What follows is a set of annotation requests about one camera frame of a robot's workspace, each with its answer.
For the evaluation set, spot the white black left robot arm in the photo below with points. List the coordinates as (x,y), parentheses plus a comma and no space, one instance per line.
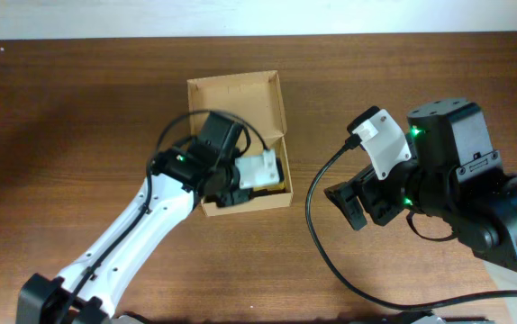
(177,179)

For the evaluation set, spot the yellow spiral notepad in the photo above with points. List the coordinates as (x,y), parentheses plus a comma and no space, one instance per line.
(272,188)

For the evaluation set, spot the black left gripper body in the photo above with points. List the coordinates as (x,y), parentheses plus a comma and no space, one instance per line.
(236,197)

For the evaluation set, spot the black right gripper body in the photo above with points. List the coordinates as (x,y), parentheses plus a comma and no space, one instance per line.
(371,193)

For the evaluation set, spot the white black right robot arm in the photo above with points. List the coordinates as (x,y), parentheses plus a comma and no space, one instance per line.
(444,166)

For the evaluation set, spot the brown cardboard box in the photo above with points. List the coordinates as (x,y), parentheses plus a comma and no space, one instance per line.
(257,98)

